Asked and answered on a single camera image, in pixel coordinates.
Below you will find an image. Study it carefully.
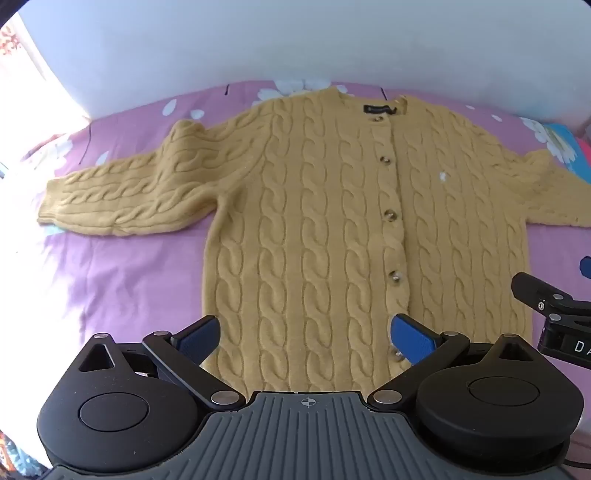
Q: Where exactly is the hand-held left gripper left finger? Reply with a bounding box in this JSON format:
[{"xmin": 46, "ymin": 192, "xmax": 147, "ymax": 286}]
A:
[{"xmin": 76, "ymin": 315, "xmax": 244, "ymax": 410}]

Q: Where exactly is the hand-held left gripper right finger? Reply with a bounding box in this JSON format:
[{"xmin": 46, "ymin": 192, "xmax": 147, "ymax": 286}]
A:
[{"xmin": 367, "ymin": 314, "xmax": 532, "ymax": 410}]

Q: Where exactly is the yellow cable-knit cardigan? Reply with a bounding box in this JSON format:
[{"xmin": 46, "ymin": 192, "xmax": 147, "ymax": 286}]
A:
[{"xmin": 38, "ymin": 90, "xmax": 591, "ymax": 394}]

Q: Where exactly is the pink floral bedsheet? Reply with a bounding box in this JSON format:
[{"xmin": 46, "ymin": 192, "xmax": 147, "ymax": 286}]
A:
[{"xmin": 0, "ymin": 79, "xmax": 591, "ymax": 437}]

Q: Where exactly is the light blue patterned pillow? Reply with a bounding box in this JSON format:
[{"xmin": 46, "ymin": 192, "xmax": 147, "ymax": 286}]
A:
[{"xmin": 542, "ymin": 121, "xmax": 591, "ymax": 167}]

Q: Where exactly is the patterned cloth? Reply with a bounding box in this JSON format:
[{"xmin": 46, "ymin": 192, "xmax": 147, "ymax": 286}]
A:
[{"xmin": 0, "ymin": 427, "xmax": 49, "ymax": 480}]

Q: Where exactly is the patterned curtain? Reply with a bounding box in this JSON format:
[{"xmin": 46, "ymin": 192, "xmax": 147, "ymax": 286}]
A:
[{"xmin": 0, "ymin": 23, "xmax": 23, "ymax": 63}]

